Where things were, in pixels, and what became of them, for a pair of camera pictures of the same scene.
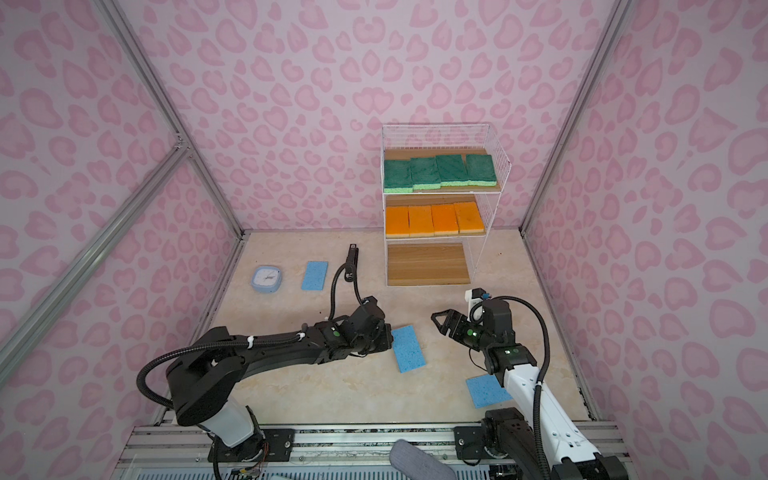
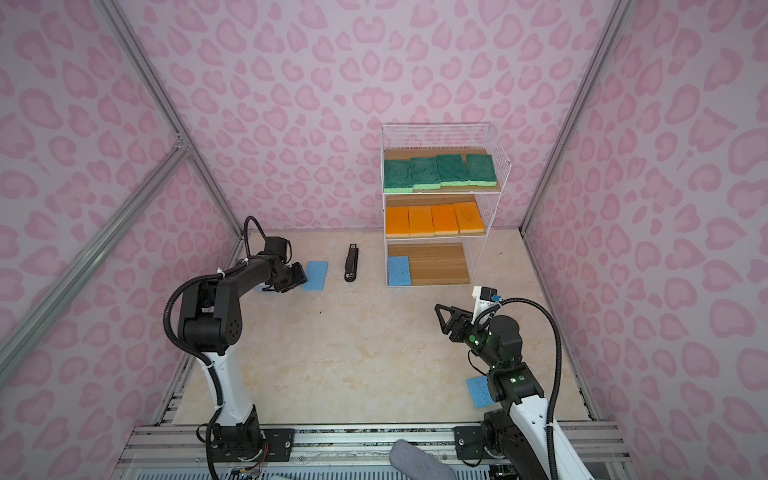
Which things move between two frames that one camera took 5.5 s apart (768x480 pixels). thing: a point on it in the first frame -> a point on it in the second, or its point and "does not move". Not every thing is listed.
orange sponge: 397,221 does not move
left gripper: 387,335 -> 300,274
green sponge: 480,170 does not move
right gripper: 454,318 does not move
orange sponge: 421,220 does not move
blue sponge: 408,352 -> 398,271
